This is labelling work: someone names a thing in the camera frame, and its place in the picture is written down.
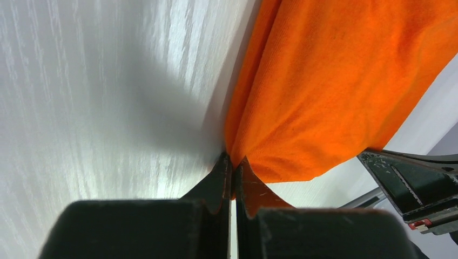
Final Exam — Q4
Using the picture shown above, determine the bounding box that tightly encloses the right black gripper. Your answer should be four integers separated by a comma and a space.
357, 149, 457, 235

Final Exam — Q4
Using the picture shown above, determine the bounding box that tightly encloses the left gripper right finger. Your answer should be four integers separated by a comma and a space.
235, 159, 417, 258

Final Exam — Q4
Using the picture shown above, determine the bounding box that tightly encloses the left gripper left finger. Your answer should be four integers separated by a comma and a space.
40, 153, 232, 258

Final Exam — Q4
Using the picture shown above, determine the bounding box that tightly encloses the orange t shirt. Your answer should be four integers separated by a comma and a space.
225, 1, 457, 183

